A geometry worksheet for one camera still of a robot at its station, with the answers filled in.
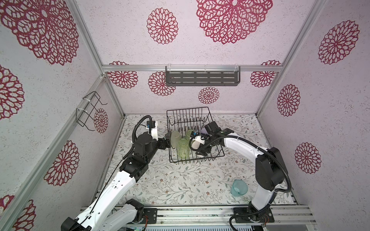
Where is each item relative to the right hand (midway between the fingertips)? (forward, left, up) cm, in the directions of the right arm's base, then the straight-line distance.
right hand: (200, 143), depth 90 cm
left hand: (-6, +21, +17) cm, 27 cm away
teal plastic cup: (-23, -22, -10) cm, 34 cm away
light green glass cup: (-6, +10, +2) cm, 12 cm away
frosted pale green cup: (+5, +16, +1) cm, 16 cm away
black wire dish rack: (+25, +6, -5) cm, 26 cm away
